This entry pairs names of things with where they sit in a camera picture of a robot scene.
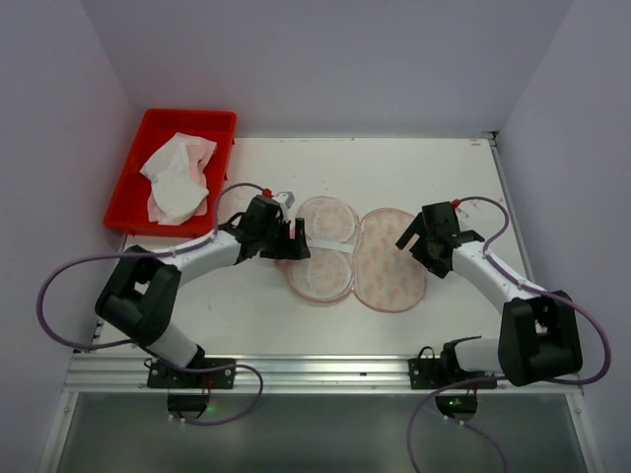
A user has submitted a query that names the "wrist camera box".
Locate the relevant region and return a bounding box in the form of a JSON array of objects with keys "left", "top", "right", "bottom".
[
  {"left": 451, "top": 199, "right": 470, "bottom": 222},
  {"left": 273, "top": 191, "right": 296, "bottom": 222}
]

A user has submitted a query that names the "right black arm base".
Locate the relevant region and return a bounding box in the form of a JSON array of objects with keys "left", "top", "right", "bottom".
[{"left": 407, "top": 337, "right": 498, "bottom": 422}]

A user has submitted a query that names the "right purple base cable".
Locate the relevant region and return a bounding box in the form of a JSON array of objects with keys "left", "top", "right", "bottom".
[{"left": 406, "top": 376, "right": 514, "bottom": 473}]

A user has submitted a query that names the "red plastic tray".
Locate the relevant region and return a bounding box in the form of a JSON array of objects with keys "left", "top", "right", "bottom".
[{"left": 104, "top": 108, "right": 237, "bottom": 238}]

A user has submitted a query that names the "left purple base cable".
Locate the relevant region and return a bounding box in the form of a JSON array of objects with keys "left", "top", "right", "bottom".
[{"left": 175, "top": 364, "right": 268, "bottom": 428}]

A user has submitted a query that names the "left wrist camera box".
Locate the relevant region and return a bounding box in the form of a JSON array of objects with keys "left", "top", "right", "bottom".
[{"left": 273, "top": 191, "right": 296, "bottom": 222}]

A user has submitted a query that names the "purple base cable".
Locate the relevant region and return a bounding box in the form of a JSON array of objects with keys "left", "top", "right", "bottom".
[
  {"left": 175, "top": 364, "right": 268, "bottom": 428},
  {"left": 406, "top": 376, "right": 514, "bottom": 473}
]

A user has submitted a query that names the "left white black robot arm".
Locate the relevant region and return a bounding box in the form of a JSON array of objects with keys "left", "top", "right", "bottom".
[{"left": 96, "top": 192, "right": 311, "bottom": 372}]

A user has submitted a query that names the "aluminium mounting rail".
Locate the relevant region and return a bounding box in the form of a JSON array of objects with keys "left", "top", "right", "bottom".
[{"left": 63, "top": 352, "right": 586, "bottom": 395}]

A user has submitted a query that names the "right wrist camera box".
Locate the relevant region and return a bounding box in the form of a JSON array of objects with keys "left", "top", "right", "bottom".
[{"left": 451, "top": 199, "right": 470, "bottom": 222}]

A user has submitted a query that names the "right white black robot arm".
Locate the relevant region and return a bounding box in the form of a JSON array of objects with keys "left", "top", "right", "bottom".
[{"left": 396, "top": 201, "right": 583, "bottom": 386}]

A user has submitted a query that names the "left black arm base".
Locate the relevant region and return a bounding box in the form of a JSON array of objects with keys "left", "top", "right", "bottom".
[{"left": 144, "top": 358, "right": 236, "bottom": 422}]

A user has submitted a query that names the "peach floral mesh laundry bag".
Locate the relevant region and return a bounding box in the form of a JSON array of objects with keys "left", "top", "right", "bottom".
[{"left": 277, "top": 196, "right": 426, "bottom": 313}]

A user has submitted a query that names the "white bra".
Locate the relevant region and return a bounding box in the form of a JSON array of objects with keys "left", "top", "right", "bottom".
[{"left": 139, "top": 131, "right": 211, "bottom": 227}]

